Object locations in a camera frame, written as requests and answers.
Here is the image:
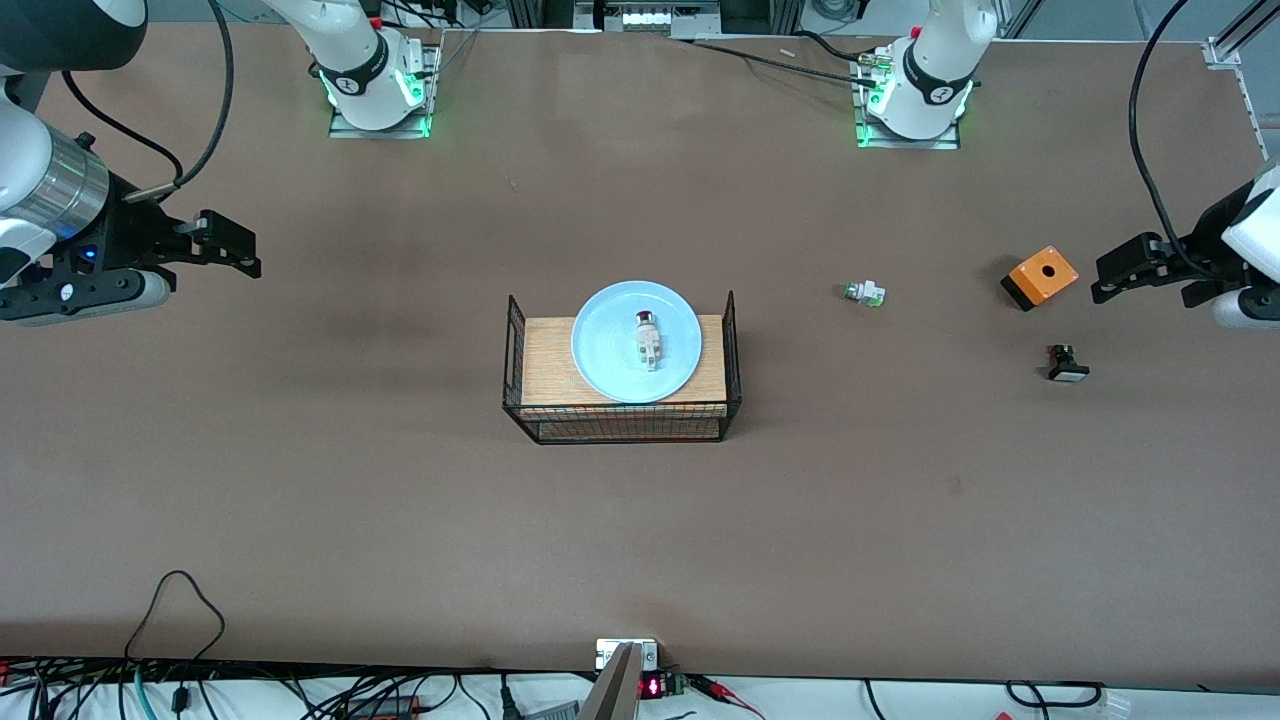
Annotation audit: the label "light blue plate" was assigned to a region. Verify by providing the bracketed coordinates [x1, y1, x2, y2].
[571, 280, 703, 404]

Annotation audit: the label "black orange adapter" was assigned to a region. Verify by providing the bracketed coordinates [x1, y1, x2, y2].
[344, 694, 423, 718]

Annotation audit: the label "grey control unit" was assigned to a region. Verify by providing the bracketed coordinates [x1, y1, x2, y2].
[574, 0, 723, 33]

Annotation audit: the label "red test probe leads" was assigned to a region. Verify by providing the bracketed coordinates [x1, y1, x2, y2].
[688, 674, 767, 720]

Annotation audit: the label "orange button enclosure box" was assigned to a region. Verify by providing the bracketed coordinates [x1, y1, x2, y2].
[1001, 246, 1080, 312]

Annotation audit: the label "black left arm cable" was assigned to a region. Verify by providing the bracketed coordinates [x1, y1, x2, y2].
[1128, 0, 1216, 281]

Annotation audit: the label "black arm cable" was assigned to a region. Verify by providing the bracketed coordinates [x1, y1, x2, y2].
[60, 0, 236, 201]
[1128, 0, 1216, 281]

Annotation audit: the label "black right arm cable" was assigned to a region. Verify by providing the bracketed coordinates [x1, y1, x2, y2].
[60, 0, 236, 201]

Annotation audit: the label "aluminium frame profile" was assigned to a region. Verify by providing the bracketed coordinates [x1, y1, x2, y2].
[1204, 0, 1280, 69]

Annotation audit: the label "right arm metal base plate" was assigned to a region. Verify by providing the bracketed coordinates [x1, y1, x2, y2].
[328, 40, 442, 139]

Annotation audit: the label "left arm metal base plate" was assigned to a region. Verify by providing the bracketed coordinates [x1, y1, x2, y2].
[855, 50, 963, 151]

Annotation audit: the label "black wire rack wooden shelf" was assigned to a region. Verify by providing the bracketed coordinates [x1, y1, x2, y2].
[502, 290, 743, 446]

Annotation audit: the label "black looped cable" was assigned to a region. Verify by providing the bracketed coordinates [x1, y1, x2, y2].
[124, 570, 227, 663]

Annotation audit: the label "black coiled cable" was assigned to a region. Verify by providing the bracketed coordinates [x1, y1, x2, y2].
[1004, 680, 1107, 709]

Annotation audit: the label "black cable on table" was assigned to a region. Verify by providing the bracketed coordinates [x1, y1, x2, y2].
[668, 35, 881, 87]

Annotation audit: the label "white mounting bracket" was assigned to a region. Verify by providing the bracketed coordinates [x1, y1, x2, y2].
[596, 638, 660, 671]

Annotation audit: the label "silver camera pole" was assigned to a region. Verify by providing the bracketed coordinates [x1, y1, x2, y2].
[576, 642, 642, 720]

